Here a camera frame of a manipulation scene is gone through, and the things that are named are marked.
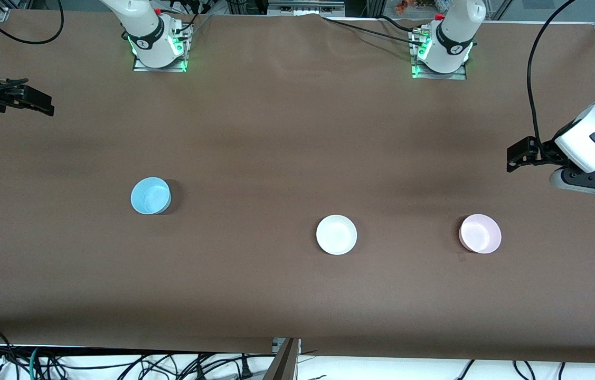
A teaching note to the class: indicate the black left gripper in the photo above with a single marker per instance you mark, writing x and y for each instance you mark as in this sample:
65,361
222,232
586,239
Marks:
544,152

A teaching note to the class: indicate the pink bowl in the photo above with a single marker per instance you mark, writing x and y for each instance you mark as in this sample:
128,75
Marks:
480,234

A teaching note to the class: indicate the blue bowl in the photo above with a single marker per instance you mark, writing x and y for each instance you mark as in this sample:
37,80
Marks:
150,196

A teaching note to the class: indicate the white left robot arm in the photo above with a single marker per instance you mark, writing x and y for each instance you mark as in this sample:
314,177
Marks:
453,31

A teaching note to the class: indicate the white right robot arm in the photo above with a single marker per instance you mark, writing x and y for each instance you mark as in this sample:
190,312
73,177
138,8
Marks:
141,26

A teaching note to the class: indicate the white bowl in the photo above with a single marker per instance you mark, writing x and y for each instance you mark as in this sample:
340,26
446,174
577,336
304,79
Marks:
336,235

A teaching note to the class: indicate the white power strip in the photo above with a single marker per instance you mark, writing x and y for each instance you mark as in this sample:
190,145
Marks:
305,6

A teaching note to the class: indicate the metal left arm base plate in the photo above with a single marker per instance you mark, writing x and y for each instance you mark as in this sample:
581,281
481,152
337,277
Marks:
458,75

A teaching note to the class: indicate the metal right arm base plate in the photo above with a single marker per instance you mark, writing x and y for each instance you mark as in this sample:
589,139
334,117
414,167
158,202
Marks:
141,67

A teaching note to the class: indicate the aluminium frame profile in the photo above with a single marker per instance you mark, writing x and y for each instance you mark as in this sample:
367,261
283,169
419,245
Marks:
282,361

